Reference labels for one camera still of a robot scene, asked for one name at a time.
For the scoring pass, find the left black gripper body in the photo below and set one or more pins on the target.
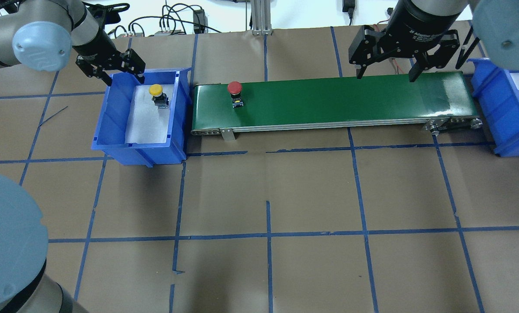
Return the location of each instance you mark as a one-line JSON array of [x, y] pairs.
[[95, 45]]

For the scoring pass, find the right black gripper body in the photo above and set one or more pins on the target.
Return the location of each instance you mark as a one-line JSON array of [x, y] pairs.
[[420, 22]]

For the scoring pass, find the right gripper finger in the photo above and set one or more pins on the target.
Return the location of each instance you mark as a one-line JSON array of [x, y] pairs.
[[423, 61], [362, 61]]

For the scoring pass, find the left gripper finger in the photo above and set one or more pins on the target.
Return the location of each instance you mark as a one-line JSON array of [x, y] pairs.
[[99, 73], [133, 64]]

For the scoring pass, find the yellow push button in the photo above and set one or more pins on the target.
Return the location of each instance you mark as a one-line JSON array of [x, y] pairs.
[[159, 98]]

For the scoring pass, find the red push button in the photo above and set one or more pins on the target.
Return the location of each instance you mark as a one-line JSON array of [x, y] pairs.
[[234, 89]]

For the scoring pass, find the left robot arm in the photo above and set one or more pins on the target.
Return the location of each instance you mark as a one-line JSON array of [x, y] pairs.
[[53, 60]]

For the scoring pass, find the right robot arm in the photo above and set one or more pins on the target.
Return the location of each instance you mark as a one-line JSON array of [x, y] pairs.
[[495, 23]]

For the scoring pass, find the green conveyor belt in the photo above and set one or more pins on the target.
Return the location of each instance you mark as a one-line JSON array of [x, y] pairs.
[[440, 102]]

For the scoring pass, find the white foam pad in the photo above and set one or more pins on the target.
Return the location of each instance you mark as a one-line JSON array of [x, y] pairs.
[[147, 124]]

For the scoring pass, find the blue source bin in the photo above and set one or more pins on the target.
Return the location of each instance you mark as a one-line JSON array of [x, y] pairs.
[[110, 132]]

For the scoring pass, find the black power adapter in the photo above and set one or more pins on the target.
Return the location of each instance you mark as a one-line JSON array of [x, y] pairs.
[[199, 21]]

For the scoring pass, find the blue destination bin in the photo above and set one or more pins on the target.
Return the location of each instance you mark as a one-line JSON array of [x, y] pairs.
[[497, 91]]

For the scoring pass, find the aluminium frame post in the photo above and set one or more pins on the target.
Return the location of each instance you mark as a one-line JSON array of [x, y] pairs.
[[261, 17]]

